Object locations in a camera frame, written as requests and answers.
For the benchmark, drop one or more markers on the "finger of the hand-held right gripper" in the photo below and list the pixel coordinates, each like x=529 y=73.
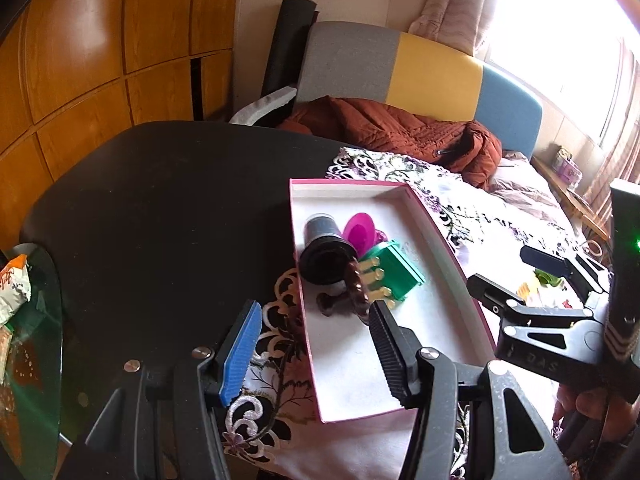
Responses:
x=492 y=292
x=542 y=257

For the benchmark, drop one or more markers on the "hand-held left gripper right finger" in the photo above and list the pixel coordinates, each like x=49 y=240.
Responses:
x=395 y=355

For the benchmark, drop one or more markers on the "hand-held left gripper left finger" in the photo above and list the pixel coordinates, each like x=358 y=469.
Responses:
x=244 y=352

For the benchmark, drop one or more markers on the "yellow oval mould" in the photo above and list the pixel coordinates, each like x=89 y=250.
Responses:
x=526 y=288

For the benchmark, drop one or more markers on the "pink-edged white box tray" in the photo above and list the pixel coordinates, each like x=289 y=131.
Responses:
x=350 y=370

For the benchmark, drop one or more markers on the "brown twisted toy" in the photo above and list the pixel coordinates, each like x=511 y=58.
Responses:
x=355 y=290

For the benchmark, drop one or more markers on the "green toy with yellow pegs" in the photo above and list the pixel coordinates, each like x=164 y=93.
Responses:
x=400 y=272

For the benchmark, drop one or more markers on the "magenta plastic cup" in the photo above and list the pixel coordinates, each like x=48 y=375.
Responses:
x=362 y=232

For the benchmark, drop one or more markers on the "black cylindrical cup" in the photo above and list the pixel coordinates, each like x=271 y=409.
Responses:
x=322 y=250

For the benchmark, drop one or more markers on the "person's right hand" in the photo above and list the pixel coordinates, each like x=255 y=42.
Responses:
x=592 y=407

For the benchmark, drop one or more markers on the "small green plastic toy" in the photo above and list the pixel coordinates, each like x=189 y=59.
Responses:
x=547 y=277

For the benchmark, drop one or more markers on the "floral embroidered tablecloth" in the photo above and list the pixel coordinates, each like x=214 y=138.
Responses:
x=500 y=220

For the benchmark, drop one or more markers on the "pale pink bedsheet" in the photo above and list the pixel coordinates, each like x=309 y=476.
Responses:
x=530 y=195

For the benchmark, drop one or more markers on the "wooden bedside shelf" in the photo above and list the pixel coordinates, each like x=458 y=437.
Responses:
x=585 y=205

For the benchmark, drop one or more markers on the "purple box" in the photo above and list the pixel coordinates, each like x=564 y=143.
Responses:
x=567 y=167

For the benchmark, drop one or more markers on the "striped brown curtain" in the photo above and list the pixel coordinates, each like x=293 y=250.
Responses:
x=622 y=125

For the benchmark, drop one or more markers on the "rust quilted jacket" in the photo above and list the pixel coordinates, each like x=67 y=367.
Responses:
x=390 y=130

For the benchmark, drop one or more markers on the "grey yellow blue sofa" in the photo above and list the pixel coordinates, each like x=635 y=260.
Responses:
x=430 y=75

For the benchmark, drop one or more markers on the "green glass side table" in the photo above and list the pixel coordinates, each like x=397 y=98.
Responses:
x=30 y=385

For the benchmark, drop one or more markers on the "bright window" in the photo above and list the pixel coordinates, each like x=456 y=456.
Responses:
x=560 y=35

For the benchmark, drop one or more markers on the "orange and white snack bag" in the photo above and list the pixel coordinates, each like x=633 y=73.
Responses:
x=12 y=290

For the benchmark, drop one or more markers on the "white foam piece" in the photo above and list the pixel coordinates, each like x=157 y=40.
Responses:
x=262 y=105

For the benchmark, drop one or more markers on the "pale pink curtain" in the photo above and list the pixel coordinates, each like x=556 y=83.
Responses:
x=455 y=5

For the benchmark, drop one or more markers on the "black rolled mat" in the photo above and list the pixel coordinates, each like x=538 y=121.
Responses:
x=287 y=45

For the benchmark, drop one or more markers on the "wooden wardrobe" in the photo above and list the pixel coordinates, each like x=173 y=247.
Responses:
x=100 y=35

